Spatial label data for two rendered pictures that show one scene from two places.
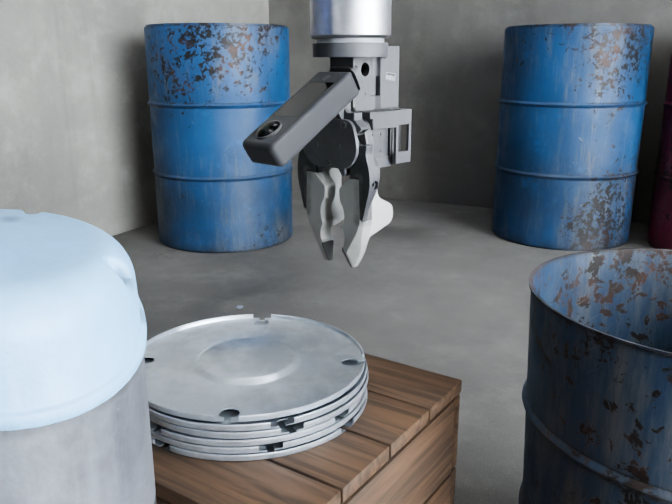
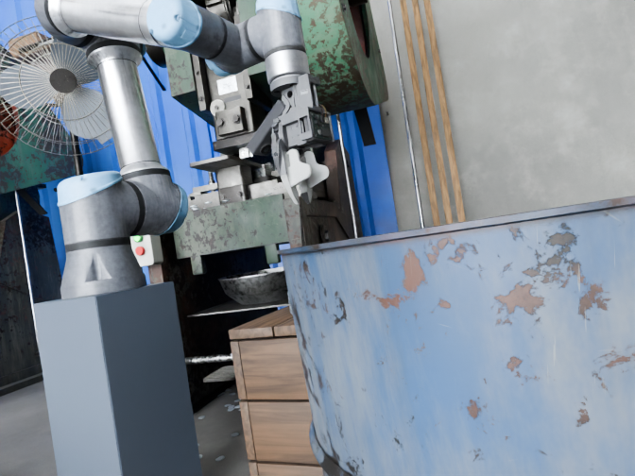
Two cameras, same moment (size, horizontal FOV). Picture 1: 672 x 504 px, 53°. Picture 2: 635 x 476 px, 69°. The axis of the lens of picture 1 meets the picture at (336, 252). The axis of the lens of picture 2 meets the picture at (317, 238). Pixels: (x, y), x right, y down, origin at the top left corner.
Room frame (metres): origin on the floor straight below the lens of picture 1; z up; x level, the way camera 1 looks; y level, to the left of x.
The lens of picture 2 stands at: (0.53, -0.81, 0.48)
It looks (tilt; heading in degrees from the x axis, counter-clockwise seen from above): 1 degrees up; 80
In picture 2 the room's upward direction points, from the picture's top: 9 degrees counter-clockwise
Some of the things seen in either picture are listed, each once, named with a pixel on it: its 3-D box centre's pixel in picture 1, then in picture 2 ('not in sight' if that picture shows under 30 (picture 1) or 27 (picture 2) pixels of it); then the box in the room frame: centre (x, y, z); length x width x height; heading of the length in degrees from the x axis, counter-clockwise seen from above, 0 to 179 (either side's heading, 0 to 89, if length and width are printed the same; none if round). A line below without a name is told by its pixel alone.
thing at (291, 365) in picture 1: (247, 359); not in sight; (0.77, 0.11, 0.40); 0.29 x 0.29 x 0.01
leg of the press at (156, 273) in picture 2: not in sight; (217, 266); (0.45, 1.10, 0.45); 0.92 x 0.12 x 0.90; 63
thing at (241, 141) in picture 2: not in sight; (247, 147); (0.63, 0.86, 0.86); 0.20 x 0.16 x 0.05; 153
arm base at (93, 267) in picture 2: not in sight; (102, 266); (0.27, 0.14, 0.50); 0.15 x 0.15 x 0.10
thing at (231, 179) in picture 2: not in sight; (230, 182); (0.55, 0.70, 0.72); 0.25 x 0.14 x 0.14; 63
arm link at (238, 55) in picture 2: not in sight; (231, 46); (0.58, 0.04, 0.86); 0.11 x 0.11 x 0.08; 50
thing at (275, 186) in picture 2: not in sight; (254, 198); (0.63, 0.86, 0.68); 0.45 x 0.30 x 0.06; 153
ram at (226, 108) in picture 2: not in sight; (233, 96); (0.61, 0.82, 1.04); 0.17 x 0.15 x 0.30; 63
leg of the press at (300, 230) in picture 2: not in sight; (344, 247); (0.93, 0.86, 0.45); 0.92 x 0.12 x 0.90; 63
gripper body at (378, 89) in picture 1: (355, 108); (299, 115); (0.67, -0.02, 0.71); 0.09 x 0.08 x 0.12; 136
